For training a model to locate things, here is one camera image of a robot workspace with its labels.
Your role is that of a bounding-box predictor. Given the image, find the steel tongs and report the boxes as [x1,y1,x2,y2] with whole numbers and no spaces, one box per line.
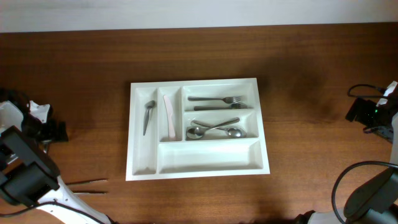
[65,179,108,195]

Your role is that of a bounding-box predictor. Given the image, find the small steel teaspoon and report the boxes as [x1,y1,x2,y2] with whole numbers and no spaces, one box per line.
[143,100,156,136]
[42,141,51,154]

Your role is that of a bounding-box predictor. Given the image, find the pink plastic knife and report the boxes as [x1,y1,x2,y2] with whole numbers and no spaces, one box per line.
[163,95,176,141]

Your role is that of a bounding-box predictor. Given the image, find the steel tablespoon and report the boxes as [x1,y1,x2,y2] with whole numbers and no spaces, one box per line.
[186,118,240,139]
[191,120,247,138]

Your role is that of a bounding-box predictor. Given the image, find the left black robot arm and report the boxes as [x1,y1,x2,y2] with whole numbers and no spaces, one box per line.
[1,88,113,223]

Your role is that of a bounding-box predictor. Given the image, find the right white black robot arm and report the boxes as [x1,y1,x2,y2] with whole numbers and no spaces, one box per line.
[293,81,397,224]

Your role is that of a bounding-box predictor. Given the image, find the white plastic cutlery tray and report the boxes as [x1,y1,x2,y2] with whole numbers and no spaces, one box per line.
[126,78,270,181]

